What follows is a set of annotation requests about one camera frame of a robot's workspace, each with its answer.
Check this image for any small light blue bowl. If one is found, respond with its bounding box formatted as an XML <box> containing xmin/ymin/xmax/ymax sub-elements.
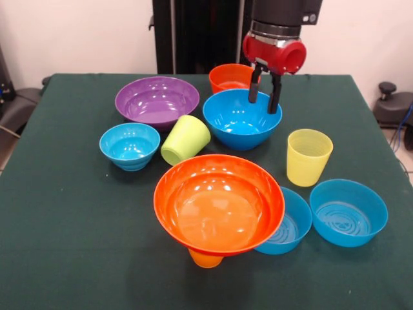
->
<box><xmin>99</xmin><ymin>122</ymin><xmax>161</xmax><ymax>172</ymax></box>

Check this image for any grey cable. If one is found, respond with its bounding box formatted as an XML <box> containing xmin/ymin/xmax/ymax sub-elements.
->
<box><xmin>0</xmin><ymin>124</ymin><xmax>21</xmax><ymax>140</ymax></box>

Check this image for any dark green table cloth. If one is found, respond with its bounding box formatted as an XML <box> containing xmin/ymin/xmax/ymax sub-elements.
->
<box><xmin>0</xmin><ymin>73</ymin><xmax>413</xmax><ymax>310</ymax></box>

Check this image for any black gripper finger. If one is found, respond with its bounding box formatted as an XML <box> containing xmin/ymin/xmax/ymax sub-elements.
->
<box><xmin>267</xmin><ymin>71</ymin><xmax>284</xmax><ymax>115</ymax></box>
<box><xmin>248</xmin><ymin>63</ymin><xmax>263</xmax><ymax>104</ymax></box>

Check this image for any blue ring-patterned bowl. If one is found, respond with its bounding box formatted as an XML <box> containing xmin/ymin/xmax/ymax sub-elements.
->
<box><xmin>309</xmin><ymin>179</ymin><xmax>389</xmax><ymax>249</ymax></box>
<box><xmin>254</xmin><ymin>186</ymin><xmax>313</xmax><ymax>256</ymax></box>

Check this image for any blue cable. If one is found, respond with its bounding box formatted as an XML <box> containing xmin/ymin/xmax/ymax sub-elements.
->
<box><xmin>392</xmin><ymin>101</ymin><xmax>413</xmax><ymax>152</ymax></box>

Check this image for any purple bowl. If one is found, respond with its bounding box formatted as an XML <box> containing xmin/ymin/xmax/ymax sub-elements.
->
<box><xmin>114</xmin><ymin>76</ymin><xmax>201</xmax><ymax>132</ymax></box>

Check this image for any large deep blue bowl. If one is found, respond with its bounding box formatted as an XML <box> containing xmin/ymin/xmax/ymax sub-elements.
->
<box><xmin>202</xmin><ymin>88</ymin><xmax>283</xmax><ymax>151</ymax></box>

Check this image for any yellow cup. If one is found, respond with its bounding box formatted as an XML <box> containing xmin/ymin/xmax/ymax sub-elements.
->
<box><xmin>287</xmin><ymin>129</ymin><xmax>334</xmax><ymax>187</ymax></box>

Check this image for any small red-orange bowl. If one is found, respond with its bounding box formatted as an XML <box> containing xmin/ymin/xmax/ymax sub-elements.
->
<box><xmin>208</xmin><ymin>63</ymin><xmax>256</xmax><ymax>94</ymax></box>

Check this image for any black pedestal foot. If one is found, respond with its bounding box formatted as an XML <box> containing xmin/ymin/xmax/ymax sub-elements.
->
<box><xmin>0</xmin><ymin>87</ymin><xmax>43</xmax><ymax>136</ymax></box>
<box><xmin>373</xmin><ymin>81</ymin><xmax>413</xmax><ymax>129</ymax></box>

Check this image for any green cup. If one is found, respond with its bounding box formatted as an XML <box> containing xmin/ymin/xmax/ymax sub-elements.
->
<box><xmin>160</xmin><ymin>115</ymin><xmax>212</xmax><ymax>166</ymax></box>

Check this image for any black equipment box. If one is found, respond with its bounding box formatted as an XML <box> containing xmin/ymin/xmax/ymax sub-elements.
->
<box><xmin>0</xmin><ymin>45</ymin><xmax>16</xmax><ymax>112</ymax></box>

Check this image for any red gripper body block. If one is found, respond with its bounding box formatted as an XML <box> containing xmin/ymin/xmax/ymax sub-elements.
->
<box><xmin>242</xmin><ymin>31</ymin><xmax>307</xmax><ymax>76</ymax></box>

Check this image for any orange cup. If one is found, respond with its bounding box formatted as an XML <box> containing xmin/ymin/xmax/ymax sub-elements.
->
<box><xmin>188</xmin><ymin>248</ymin><xmax>224</xmax><ymax>269</ymax></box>

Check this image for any large orange bowl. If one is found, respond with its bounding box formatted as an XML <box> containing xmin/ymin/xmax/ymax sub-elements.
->
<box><xmin>153</xmin><ymin>154</ymin><xmax>286</xmax><ymax>256</ymax></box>

